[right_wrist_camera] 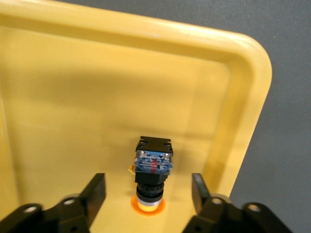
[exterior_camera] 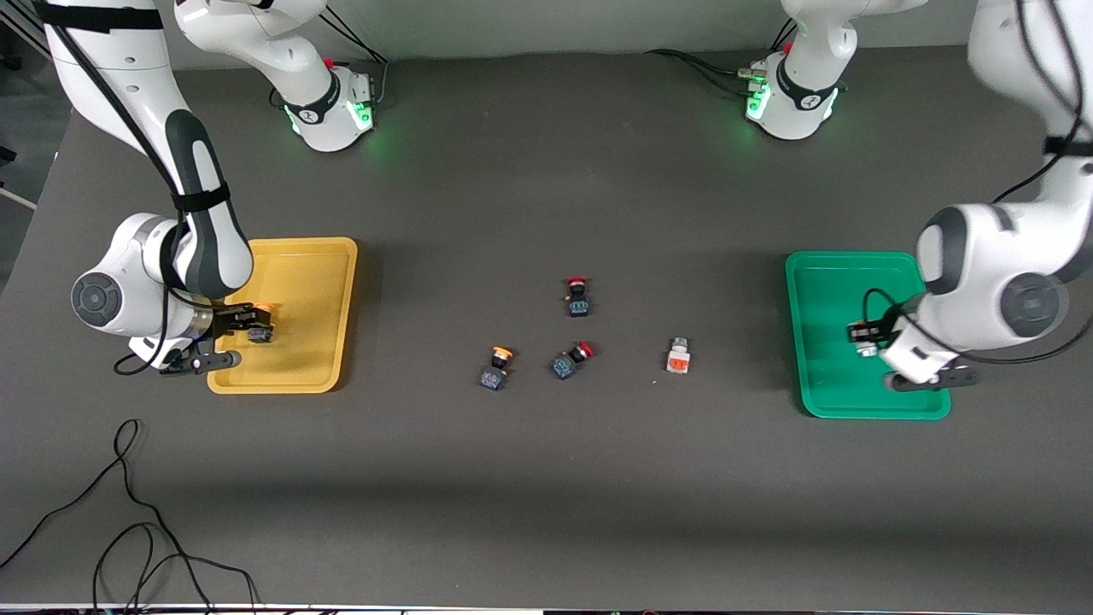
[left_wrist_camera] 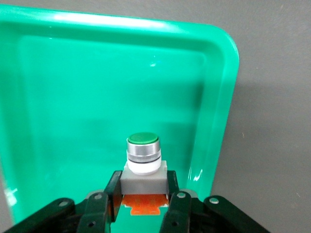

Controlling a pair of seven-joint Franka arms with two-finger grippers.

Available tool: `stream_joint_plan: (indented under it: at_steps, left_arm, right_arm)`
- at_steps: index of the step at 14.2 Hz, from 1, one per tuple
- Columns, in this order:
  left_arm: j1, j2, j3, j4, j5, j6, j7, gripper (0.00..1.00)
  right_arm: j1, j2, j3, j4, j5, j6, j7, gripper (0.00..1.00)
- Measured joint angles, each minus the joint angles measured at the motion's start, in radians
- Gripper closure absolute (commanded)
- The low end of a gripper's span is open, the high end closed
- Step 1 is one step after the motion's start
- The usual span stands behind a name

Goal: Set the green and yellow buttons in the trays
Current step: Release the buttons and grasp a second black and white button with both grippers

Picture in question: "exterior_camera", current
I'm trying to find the black right arm base cables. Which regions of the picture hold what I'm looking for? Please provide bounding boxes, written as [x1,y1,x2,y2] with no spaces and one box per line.
[318,4,390,108]

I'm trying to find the black left arm base cables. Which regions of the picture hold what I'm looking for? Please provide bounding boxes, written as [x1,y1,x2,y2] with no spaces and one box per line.
[643,17,799,99]

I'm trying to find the thin black loose cable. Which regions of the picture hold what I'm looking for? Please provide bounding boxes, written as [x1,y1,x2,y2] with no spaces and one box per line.
[0,419,259,615]

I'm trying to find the black arm base cables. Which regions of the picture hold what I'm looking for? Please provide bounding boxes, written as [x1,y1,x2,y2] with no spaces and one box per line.
[643,17,799,99]
[318,4,390,108]

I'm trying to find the green plastic tray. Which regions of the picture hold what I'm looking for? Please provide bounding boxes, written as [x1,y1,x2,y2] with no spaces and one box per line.
[785,250,952,420]

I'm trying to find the black left arm strapped cable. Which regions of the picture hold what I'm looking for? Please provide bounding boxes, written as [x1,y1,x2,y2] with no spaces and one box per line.
[861,0,1093,366]

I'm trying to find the black right arm strapped cable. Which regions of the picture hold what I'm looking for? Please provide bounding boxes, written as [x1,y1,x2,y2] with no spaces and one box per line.
[34,0,231,377]

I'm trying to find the black arm strapped cable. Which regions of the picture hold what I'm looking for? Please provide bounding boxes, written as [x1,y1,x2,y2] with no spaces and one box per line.
[34,0,231,377]
[861,0,1093,366]

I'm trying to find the yellow plastic tray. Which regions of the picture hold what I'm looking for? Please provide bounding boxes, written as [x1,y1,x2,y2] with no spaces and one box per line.
[207,237,359,395]

